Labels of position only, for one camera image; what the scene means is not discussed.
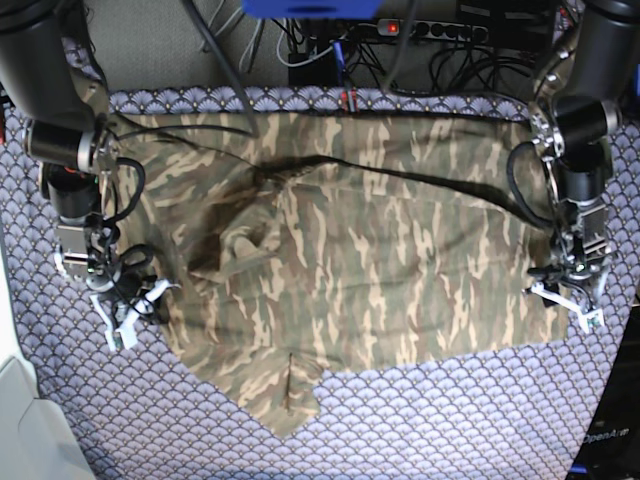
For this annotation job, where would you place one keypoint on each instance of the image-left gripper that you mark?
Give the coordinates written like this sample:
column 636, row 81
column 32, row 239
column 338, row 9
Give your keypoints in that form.
column 127, row 287

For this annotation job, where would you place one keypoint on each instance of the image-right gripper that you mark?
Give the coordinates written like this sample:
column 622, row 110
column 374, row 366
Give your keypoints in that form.
column 576, row 285

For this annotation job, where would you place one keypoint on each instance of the camouflage T-shirt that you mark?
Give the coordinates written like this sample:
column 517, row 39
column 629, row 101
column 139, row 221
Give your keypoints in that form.
column 331, row 243

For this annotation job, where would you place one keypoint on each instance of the image-left robot arm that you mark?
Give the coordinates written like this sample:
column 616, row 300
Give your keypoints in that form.
column 91, row 187

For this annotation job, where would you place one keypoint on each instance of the image-right robot arm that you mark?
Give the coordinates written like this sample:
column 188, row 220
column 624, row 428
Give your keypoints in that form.
column 575, row 107

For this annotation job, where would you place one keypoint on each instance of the blue fan-pattern table cloth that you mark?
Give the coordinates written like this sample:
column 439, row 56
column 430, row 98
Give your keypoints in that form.
column 512, row 414

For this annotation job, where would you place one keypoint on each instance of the black OpenArm box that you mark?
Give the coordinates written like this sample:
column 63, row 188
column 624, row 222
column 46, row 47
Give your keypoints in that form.
column 610, row 448

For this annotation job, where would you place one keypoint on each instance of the white plastic bin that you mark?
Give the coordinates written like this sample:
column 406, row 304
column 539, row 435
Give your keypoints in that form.
column 36, row 439

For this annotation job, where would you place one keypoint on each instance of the red black table clamp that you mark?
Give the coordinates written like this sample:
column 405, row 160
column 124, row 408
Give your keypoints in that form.
column 349, row 101

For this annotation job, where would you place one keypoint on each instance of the black power strip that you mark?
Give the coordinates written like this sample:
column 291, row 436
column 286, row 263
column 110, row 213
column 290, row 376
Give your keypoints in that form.
column 439, row 31

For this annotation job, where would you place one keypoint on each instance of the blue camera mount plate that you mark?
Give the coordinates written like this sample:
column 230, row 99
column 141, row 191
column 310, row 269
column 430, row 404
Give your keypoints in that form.
column 312, row 9

